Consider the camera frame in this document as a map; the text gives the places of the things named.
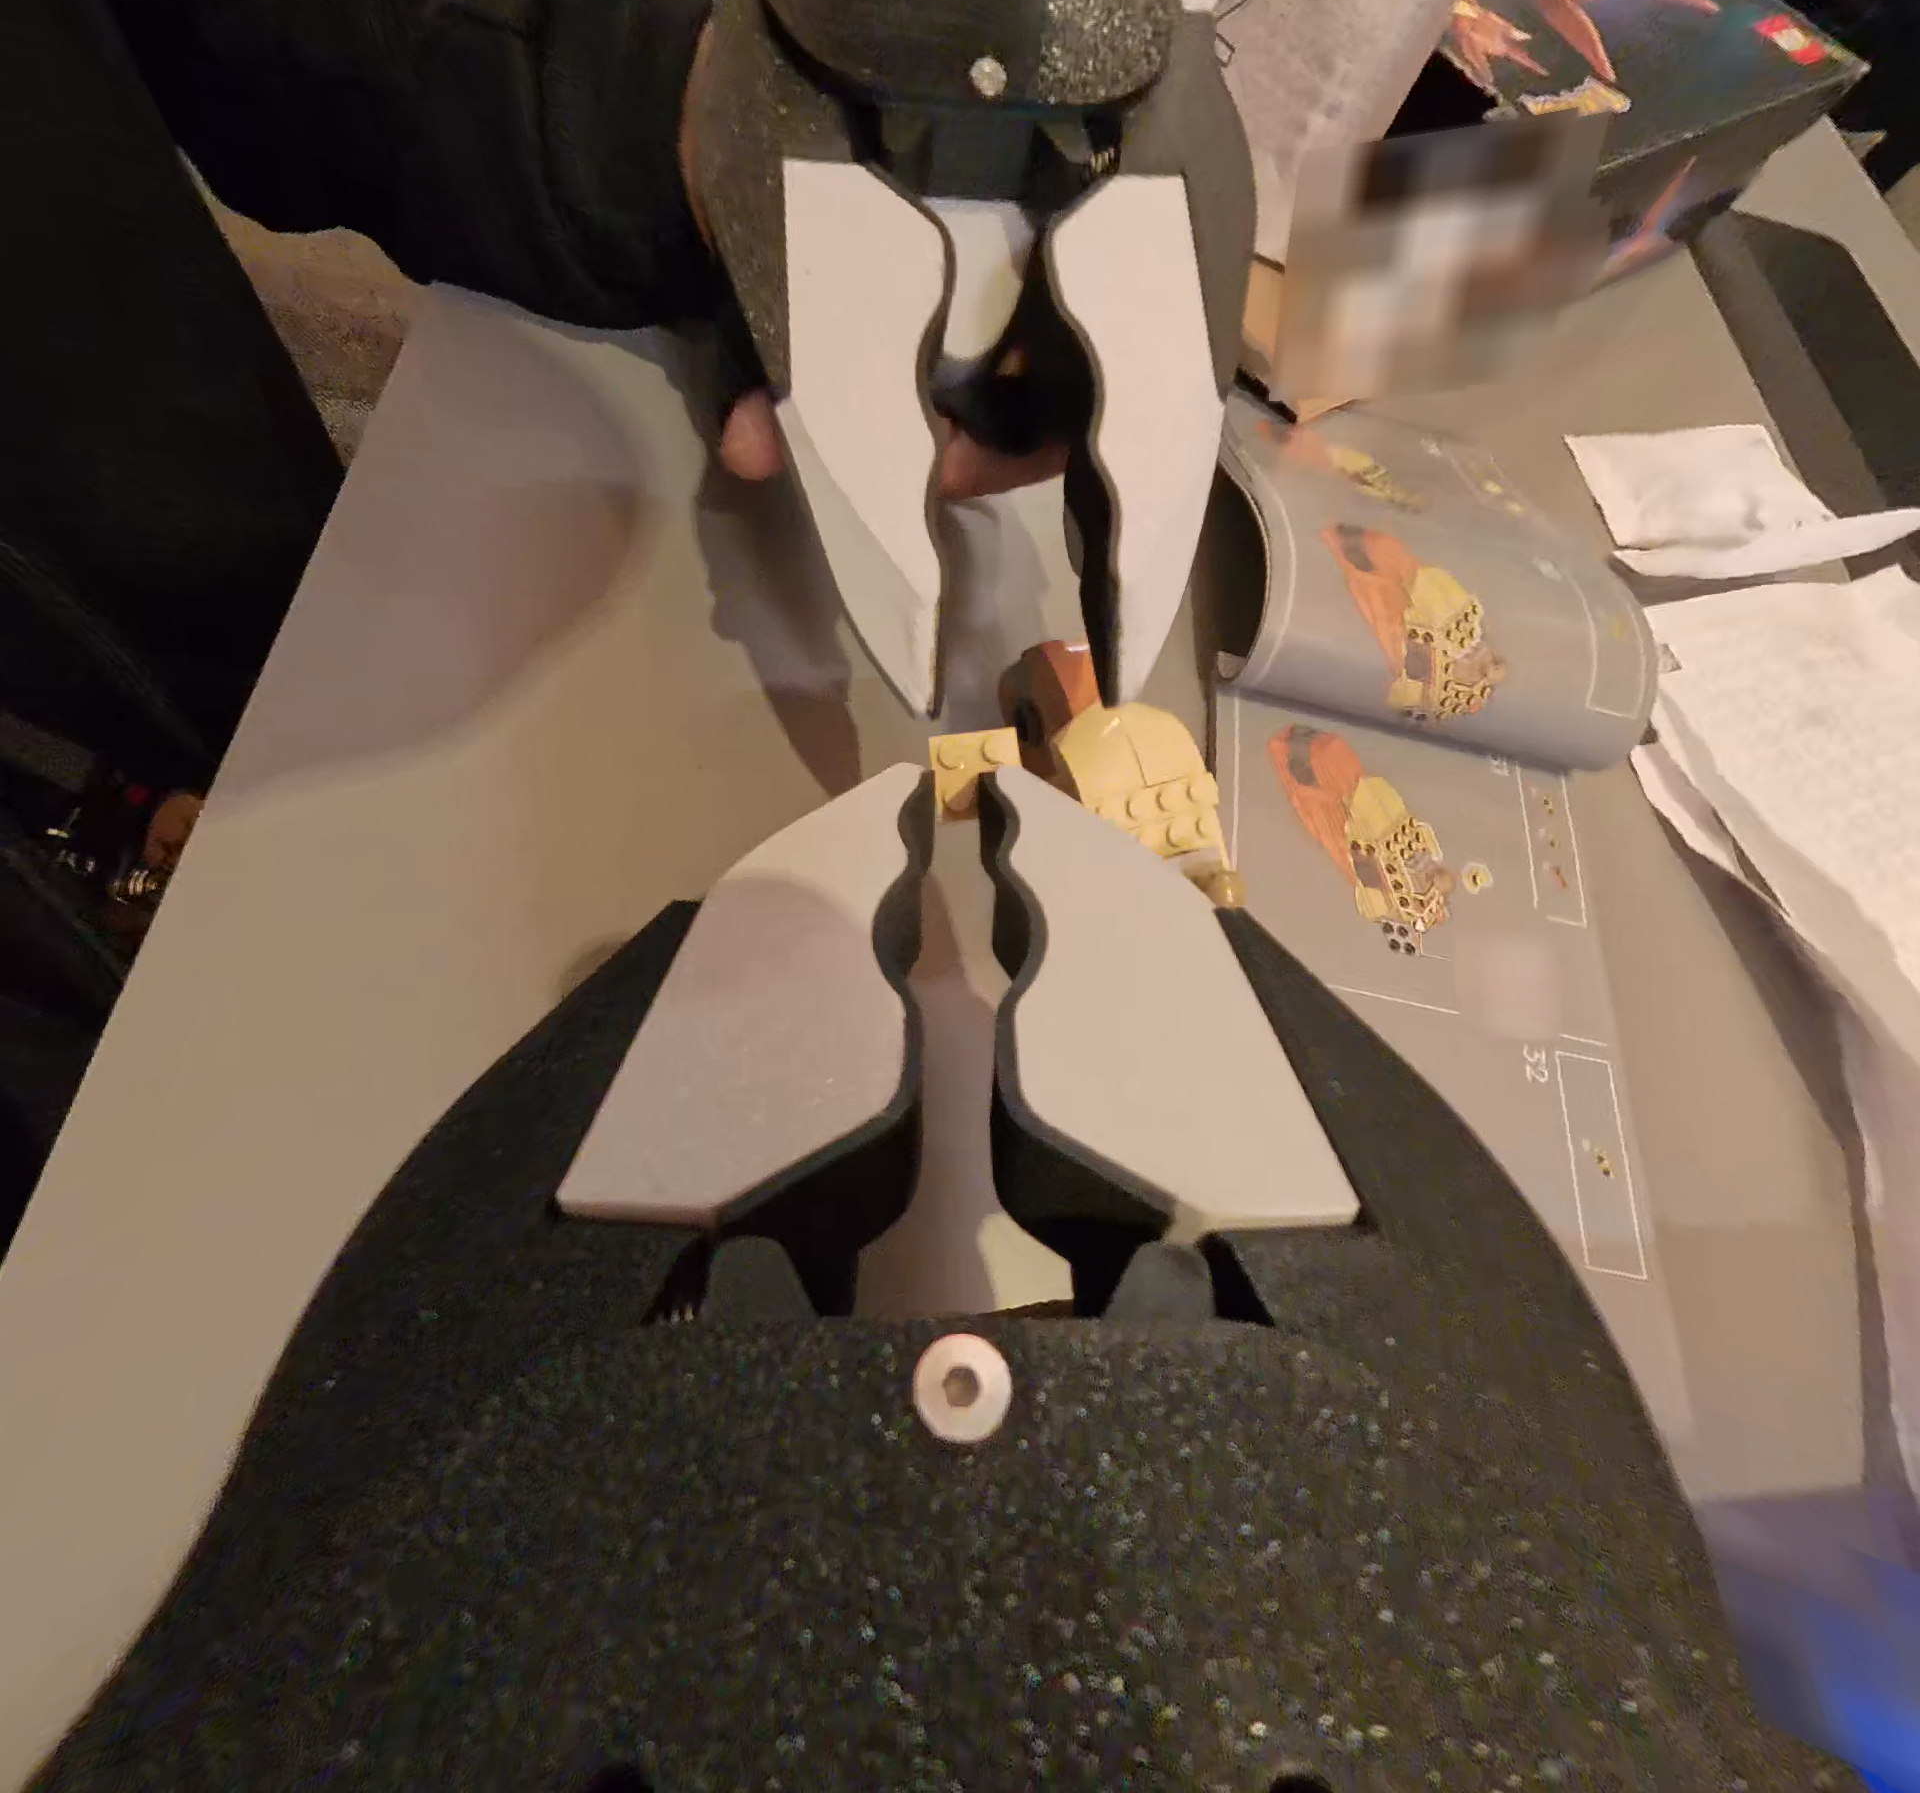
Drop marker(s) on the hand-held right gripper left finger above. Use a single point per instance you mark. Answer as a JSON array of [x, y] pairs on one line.
[[751, 1060]]

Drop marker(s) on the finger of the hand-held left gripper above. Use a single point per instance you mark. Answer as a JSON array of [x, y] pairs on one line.
[[1148, 399], [855, 399]]

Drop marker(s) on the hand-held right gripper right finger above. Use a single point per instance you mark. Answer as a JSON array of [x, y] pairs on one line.
[[1171, 1060]]

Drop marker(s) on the tan and brown brick model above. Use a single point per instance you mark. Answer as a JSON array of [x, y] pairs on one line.
[[1140, 772]]

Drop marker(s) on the grey instruction booklet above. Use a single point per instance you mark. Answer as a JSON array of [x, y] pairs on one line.
[[1501, 1103]]

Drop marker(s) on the small tan plate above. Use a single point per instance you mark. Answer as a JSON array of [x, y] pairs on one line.
[[969, 758]]

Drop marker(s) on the blue storage bin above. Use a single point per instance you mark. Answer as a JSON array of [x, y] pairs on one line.
[[1860, 1674]]

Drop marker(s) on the person's left forearm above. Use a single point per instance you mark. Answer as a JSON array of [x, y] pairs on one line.
[[451, 68]]

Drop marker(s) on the grey desk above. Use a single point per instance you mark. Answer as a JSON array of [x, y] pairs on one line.
[[451, 772]]

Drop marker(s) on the person's left hand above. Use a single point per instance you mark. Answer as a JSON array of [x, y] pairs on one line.
[[998, 472]]

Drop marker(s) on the brown cardboard piece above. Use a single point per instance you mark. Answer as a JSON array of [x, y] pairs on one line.
[[1275, 322]]

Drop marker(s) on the white numbered paper bag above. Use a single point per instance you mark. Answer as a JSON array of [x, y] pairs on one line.
[[1350, 9]]

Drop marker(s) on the torn white paper bag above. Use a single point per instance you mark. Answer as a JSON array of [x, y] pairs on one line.
[[1694, 488]]

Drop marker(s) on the dark toy set box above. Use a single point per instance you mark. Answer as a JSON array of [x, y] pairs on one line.
[[1650, 9]]

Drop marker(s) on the white circle-print paper bag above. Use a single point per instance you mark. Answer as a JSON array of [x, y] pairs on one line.
[[1801, 803]]

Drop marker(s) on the person's dark clothing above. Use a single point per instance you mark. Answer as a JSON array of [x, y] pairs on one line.
[[135, 472]]

